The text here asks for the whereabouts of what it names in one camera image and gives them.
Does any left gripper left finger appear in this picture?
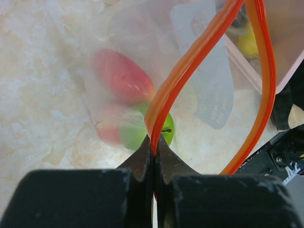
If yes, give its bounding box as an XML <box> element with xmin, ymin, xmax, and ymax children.
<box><xmin>0</xmin><ymin>138</ymin><xmax>153</xmax><ymax>228</ymax></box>

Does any black floral cushion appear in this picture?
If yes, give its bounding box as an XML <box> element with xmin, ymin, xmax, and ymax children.
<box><xmin>271</xmin><ymin>63</ymin><xmax>304</xmax><ymax>131</ymax></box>

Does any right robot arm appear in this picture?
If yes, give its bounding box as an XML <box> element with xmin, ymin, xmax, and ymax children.
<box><xmin>235</xmin><ymin>125</ymin><xmax>304</xmax><ymax>185</ymax></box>

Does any green apple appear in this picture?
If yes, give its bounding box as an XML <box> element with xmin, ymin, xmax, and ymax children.
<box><xmin>119</xmin><ymin>104</ymin><xmax>175</xmax><ymax>151</ymax></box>

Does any clear zip top bag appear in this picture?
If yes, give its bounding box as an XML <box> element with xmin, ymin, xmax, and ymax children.
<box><xmin>82</xmin><ymin>0</ymin><xmax>276</xmax><ymax>175</ymax></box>

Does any small red apple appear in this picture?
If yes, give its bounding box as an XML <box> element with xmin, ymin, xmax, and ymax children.
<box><xmin>95</xmin><ymin>102</ymin><xmax>133</xmax><ymax>145</ymax></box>

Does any yellow pear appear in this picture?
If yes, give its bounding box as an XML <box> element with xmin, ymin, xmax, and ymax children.
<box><xmin>236</xmin><ymin>22</ymin><xmax>258</xmax><ymax>59</ymax></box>

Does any pink plastic bin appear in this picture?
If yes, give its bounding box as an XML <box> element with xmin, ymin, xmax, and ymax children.
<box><xmin>225</xmin><ymin>0</ymin><xmax>304</xmax><ymax>93</ymax></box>

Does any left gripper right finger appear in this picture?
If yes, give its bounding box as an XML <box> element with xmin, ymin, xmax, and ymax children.
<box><xmin>154</xmin><ymin>137</ymin><xmax>304</xmax><ymax>228</ymax></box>

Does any large red apple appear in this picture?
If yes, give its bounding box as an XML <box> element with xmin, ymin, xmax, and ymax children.
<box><xmin>92</xmin><ymin>48</ymin><xmax>156</xmax><ymax>104</ymax></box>

